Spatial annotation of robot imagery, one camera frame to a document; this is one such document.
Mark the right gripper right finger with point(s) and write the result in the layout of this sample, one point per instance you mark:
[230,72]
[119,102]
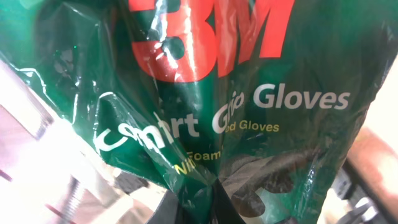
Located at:
[223,210]

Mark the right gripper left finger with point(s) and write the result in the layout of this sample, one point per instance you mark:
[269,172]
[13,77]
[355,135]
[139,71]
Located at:
[169,211]

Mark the green 3M gloves package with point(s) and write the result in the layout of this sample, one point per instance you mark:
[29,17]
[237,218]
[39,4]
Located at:
[267,96]

